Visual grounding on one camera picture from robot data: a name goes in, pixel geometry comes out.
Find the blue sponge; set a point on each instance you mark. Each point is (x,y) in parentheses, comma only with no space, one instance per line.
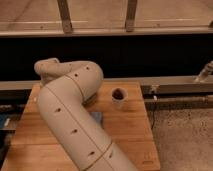
(98,117)

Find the right window post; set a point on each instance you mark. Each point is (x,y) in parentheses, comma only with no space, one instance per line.
(130,15)

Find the brown cup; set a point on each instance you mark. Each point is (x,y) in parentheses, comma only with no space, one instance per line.
(119,96)

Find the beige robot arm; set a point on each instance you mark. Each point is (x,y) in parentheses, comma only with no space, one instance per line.
(65,88)

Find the metal rail frame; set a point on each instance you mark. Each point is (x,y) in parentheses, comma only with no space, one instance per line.
(200,93)

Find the left window post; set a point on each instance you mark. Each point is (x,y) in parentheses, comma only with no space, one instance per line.
(65,16)

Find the window post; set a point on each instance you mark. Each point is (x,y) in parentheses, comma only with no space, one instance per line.
(130,15)
(65,16)

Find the green ceramic bowl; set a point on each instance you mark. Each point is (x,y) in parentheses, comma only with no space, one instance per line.
(90,100)

